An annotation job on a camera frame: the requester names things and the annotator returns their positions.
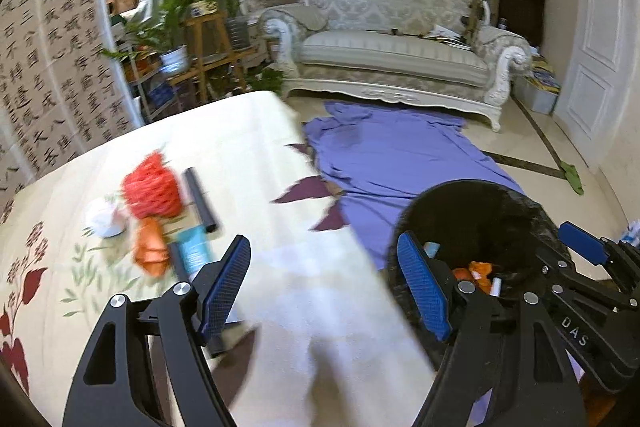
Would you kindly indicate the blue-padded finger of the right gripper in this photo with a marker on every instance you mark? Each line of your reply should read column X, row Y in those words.
column 583, row 243

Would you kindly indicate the black lined trash bin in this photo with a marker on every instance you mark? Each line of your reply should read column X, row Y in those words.
column 471, row 221

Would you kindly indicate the potted green plant white pot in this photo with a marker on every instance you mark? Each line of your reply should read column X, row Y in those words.
column 162, row 35

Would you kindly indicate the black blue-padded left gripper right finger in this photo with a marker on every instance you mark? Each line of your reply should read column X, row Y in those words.
column 507, row 346

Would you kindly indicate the storage box with fabrics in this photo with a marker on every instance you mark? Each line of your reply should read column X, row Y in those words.
column 538, row 90

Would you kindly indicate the ornate white grey sofa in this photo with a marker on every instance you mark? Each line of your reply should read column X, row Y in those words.
column 423, row 53

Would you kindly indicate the black marker tube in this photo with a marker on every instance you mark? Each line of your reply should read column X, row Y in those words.
column 201, row 203

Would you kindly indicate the purple floor sheet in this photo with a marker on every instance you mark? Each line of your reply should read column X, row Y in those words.
column 383, row 157

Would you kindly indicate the wooden plant stand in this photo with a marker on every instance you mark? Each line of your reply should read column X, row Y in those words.
column 215, row 67

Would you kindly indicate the orange crumpled wrapper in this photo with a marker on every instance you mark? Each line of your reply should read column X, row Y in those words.
column 150, row 249

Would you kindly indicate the white panel door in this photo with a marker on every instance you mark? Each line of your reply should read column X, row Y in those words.
column 597, row 82

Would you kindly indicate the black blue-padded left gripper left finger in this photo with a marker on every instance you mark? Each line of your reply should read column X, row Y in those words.
column 113, row 384

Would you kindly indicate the orange-red foam fruit net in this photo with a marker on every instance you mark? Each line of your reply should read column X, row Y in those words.
column 152, row 189

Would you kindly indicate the calligraphy folding screen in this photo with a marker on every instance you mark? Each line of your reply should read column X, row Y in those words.
column 60, row 95

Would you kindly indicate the white crumpled paper ball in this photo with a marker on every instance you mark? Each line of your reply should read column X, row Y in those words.
column 106, row 219

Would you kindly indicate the teal labelled tube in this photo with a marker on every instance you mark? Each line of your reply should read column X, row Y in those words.
column 189, row 252

